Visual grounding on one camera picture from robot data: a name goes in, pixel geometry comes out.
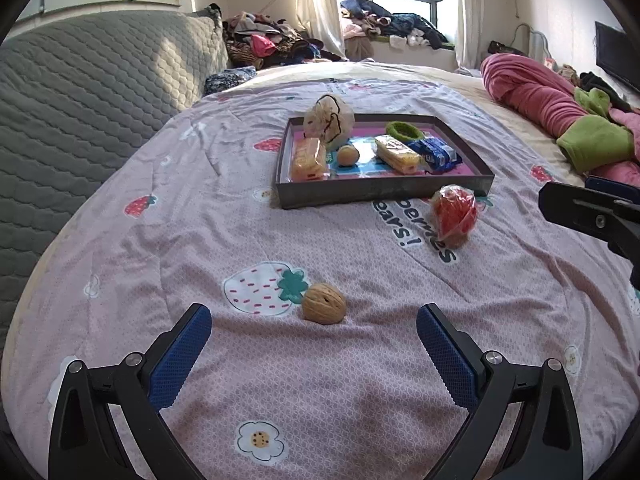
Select white curtain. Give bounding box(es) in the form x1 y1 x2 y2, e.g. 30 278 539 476
452 0 486 73
295 0 347 61

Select strawberry print bedsheet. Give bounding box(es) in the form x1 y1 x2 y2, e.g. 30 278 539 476
10 77 640 480

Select orange bread packet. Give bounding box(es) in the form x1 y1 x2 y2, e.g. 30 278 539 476
289 137 332 182

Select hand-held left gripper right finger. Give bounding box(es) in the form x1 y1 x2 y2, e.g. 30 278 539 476
416 303 585 480

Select yellow rice cracker packet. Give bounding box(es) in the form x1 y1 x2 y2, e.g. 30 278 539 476
374 134 421 176

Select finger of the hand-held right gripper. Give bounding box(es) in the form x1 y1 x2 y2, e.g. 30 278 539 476
584 175 640 207
539 181 640 243

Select grey quilted headboard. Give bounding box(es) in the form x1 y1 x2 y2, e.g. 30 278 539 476
0 10 231 341

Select dark grey tray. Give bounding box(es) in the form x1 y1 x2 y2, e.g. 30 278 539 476
272 114 496 211

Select black flat television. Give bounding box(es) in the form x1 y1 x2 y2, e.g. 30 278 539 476
594 20 640 93

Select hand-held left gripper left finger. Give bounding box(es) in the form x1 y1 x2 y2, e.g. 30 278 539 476
47 303 213 480

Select blue snack packet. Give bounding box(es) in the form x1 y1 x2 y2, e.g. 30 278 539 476
407 136 463 173

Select red round snack packet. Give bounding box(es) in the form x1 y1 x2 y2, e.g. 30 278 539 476
430 184 480 248

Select pink blanket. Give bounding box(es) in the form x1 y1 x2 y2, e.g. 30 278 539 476
480 53 640 188

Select white wire frame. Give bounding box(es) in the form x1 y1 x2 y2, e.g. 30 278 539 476
512 22 551 61

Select dark clothes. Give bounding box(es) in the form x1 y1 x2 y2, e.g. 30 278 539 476
580 71 640 111

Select pile of clothes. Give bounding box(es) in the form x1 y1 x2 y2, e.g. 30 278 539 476
220 2 346 68

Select clothes on windowsill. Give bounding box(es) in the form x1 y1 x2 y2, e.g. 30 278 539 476
340 0 456 52

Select green scrunchie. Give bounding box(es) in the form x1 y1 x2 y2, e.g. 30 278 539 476
385 121 426 145

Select brown cloth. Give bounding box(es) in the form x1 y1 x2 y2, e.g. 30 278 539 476
345 37 373 62

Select green fleece cloth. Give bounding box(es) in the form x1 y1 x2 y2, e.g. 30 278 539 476
556 87 636 173

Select dark patterned cloth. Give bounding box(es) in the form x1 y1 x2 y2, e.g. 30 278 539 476
202 66 258 96

